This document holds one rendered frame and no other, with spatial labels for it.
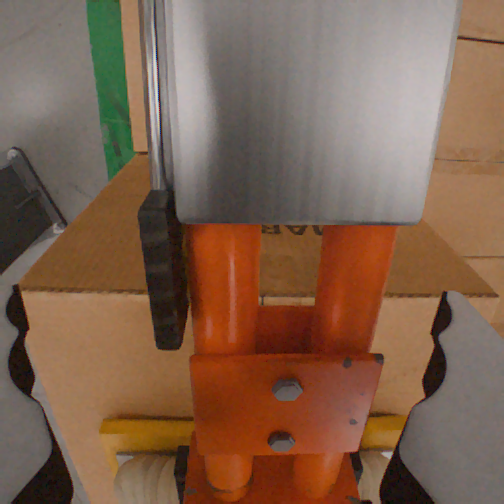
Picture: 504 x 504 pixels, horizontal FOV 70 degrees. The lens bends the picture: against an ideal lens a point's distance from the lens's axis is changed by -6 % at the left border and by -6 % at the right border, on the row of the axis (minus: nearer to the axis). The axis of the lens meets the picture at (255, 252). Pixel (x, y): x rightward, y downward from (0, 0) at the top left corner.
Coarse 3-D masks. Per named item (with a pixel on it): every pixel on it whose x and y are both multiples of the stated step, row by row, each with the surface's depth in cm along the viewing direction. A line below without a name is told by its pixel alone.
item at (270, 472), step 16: (192, 432) 20; (192, 448) 19; (176, 464) 19; (192, 464) 18; (256, 464) 18; (272, 464) 18; (288, 464) 18; (352, 464) 19; (176, 480) 19; (192, 480) 17; (256, 480) 17; (272, 480) 17; (288, 480) 17; (352, 480) 17; (192, 496) 16; (208, 496) 16; (256, 496) 17; (272, 496) 17; (288, 496) 17; (336, 496) 17; (352, 496) 17
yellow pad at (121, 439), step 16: (112, 432) 33; (128, 432) 33; (144, 432) 33; (160, 432) 33; (176, 432) 33; (112, 448) 33; (128, 448) 33; (144, 448) 33; (160, 448) 33; (176, 448) 33; (112, 464) 35
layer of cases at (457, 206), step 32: (128, 0) 52; (480, 0) 53; (128, 32) 54; (480, 32) 55; (128, 64) 56; (480, 64) 57; (128, 96) 59; (448, 96) 60; (480, 96) 60; (448, 128) 62; (480, 128) 62; (448, 160) 65; (480, 160) 65; (448, 192) 68; (480, 192) 68; (448, 224) 71; (480, 224) 71; (480, 256) 76
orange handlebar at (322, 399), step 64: (192, 256) 11; (256, 256) 11; (320, 256) 12; (384, 256) 11; (192, 320) 12; (256, 320) 12; (320, 320) 12; (192, 384) 12; (256, 384) 12; (320, 384) 12; (256, 448) 14; (320, 448) 14
